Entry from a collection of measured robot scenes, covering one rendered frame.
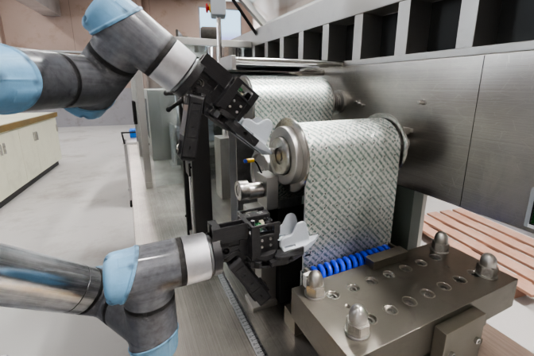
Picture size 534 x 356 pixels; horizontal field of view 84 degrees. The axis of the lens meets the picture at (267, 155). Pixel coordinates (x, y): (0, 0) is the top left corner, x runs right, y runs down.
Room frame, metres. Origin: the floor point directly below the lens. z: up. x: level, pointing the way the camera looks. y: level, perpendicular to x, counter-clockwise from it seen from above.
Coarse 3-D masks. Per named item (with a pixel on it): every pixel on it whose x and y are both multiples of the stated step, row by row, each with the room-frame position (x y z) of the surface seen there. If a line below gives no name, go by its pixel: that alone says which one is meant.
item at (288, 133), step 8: (280, 128) 0.57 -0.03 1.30; (288, 128) 0.55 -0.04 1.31; (272, 136) 0.60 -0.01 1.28; (280, 136) 0.58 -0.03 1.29; (288, 136) 0.54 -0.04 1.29; (296, 136) 0.53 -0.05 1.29; (288, 144) 0.54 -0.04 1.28; (296, 144) 0.52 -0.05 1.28; (296, 152) 0.51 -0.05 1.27; (296, 160) 0.51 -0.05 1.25; (272, 168) 0.60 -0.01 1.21; (296, 168) 0.51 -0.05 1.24; (280, 176) 0.57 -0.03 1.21; (288, 176) 0.53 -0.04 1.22; (296, 176) 0.52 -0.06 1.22
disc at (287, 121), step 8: (288, 120) 0.57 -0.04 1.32; (296, 128) 0.54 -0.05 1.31; (304, 136) 0.52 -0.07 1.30; (304, 144) 0.51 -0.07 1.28; (304, 152) 0.51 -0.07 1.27; (304, 160) 0.51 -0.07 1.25; (304, 168) 0.51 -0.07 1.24; (304, 176) 0.51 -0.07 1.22; (288, 184) 0.56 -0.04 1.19; (296, 184) 0.53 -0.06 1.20
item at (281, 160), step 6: (276, 138) 0.57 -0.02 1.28; (282, 138) 0.55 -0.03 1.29; (276, 144) 0.57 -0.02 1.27; (282, 144) 0.55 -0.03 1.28; (276, 150) 0.57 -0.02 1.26; (282, 150) 0.55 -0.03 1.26; (288, 150) 0.53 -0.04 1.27; (276, 156) 0.58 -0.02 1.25; (282, 156) 0.55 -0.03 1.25; (288, 156) 0.53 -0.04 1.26; (276, 162) 0.57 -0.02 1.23; (282, 162) 0.55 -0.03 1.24; (288, 162) 0.53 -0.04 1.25; (276, 168) 0.57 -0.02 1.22; (282, 168) 0.54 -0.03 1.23; (288, 168) 0.53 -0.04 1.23; (282, 174) 0.55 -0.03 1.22
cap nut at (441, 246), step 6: (438, 234) 0.58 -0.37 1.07; (444, 234) 0.58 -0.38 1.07; (432, 240) 0.59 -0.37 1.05; (438, 240) 0.58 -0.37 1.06; (444, 240) 0.57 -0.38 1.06; (432, 246) 0.59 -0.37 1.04; (438, 246) 0.58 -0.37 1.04; (444, 246) 0.57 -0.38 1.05; (438, 252) 0.57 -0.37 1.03; (444, 252) 0.57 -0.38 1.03
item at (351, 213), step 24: (312, 192) 0.52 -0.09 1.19; (336, 192) 0.54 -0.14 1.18; (360, 192) 0.57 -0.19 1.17; (384, 192) 0.60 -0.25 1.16; (312, 216) 0.52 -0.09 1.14; (336, 216) 0.55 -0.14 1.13; (360, 216) 0.57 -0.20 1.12; (384, 216) 0.60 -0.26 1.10; (336, 240) 0.55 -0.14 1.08; (360, 240) 0.57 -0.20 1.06; (384, 240) 0.60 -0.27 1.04; (312, 264) 0.52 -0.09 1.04
